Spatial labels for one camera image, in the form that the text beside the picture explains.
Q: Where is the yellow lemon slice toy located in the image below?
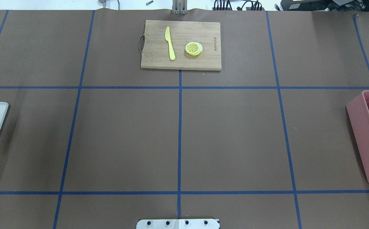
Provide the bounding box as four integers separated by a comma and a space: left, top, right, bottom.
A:
185, 42, 203, 56

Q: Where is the bamboo cutting board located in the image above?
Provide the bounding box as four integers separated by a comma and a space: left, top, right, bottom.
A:
140, 19, 222, 71

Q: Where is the yellow plastic knife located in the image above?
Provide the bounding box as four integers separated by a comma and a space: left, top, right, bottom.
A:
164, 26, 176, 61

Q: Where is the aluminium frame post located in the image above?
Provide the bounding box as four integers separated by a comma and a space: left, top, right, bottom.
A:
172, 0, 188, 15

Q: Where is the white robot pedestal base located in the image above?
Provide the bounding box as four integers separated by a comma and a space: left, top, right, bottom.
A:
136, 219, 221, 229

